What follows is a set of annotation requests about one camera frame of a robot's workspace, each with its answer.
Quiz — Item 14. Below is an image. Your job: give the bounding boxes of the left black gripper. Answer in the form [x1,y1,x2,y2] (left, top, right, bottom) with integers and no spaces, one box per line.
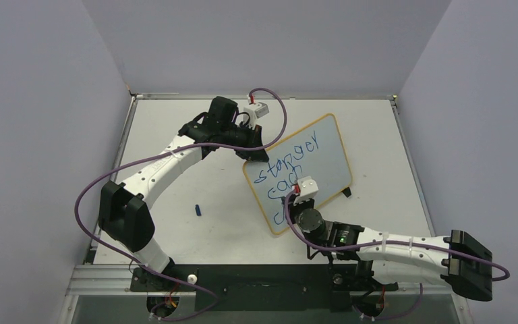
[221,121,268,162]

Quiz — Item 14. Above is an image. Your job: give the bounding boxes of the yellow framed whiteboard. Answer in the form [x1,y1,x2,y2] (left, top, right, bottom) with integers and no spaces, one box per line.
[243,113,353,235]

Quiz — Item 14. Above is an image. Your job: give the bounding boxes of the blue marker cap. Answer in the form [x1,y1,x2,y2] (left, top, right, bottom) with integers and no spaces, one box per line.
[195,205,202,217]

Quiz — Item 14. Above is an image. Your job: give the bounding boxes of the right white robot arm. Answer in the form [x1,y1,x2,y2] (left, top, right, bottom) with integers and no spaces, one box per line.
[281,194,496,302]

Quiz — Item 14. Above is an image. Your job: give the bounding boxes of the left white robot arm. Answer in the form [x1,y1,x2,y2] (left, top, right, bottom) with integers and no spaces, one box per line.
[98,97,268,290]

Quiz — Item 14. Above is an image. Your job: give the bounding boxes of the right black whiteboard clip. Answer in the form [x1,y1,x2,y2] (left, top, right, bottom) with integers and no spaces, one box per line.
[342,187,352,198]

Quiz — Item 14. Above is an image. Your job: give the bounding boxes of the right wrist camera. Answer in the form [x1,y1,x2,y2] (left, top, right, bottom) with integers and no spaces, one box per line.
[293,176,318,205]

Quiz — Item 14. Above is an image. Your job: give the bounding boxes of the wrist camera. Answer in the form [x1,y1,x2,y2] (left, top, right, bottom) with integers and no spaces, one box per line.
[293,176,318,205]
[242,102,269,129]

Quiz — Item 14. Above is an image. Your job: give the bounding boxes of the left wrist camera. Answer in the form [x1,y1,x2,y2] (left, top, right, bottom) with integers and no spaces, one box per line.
[242,102,269,129]

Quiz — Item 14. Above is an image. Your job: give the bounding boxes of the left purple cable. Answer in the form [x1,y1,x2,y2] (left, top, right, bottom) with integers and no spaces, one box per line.
[74,87,288,323]

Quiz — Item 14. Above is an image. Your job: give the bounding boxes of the purple cable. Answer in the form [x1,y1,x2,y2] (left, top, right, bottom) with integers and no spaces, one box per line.
[74,87,288,323]
[283,191,511,283]

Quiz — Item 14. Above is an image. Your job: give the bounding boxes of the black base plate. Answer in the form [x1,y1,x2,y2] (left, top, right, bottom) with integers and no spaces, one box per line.
[129,261,399,315]

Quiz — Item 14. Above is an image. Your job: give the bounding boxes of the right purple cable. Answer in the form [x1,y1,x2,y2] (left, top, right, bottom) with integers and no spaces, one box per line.
[283,191,511,283]

